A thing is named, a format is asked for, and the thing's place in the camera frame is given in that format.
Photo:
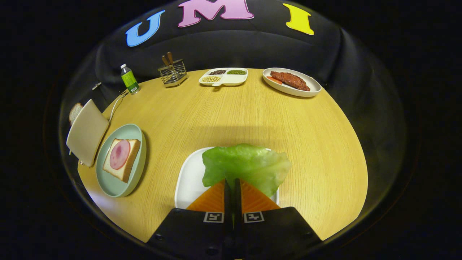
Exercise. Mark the white square plate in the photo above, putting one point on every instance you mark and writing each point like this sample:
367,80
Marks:
189,180

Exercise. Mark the white divided bean dish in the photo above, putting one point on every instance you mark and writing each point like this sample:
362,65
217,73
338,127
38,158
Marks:
231,80

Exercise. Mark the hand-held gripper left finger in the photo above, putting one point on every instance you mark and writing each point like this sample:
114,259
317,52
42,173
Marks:
195,231

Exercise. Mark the white oval plate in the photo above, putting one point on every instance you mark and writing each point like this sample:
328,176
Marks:
314,87

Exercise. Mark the bread slice under ham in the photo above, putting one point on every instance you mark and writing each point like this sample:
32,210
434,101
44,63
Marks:
132,159

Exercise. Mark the green lettuce leaf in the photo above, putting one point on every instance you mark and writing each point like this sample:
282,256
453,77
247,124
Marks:
245,162

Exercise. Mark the white toaster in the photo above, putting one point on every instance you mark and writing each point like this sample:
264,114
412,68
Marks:
86,131

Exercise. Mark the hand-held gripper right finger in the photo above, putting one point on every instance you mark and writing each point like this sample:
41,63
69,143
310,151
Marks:
274,231

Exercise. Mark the green label drink bottle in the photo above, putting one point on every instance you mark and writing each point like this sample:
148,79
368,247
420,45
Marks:
130,81

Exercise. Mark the pink ham slice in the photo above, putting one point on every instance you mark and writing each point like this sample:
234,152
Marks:
120,154

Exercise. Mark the black backdrop cloth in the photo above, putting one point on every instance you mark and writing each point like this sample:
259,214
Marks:
252,47

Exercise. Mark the pale green round plate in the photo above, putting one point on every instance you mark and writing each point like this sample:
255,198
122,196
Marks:
115,184

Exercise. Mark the white cloth clip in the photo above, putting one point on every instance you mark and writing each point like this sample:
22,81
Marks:
96,86

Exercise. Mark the plain bread slice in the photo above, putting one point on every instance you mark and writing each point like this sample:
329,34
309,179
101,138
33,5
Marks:
74,112

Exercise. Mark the red-orange food slice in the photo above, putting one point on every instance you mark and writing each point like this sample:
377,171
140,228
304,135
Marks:
273,79

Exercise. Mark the red-brown meat piece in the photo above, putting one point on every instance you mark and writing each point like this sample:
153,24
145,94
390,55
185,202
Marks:
290,80

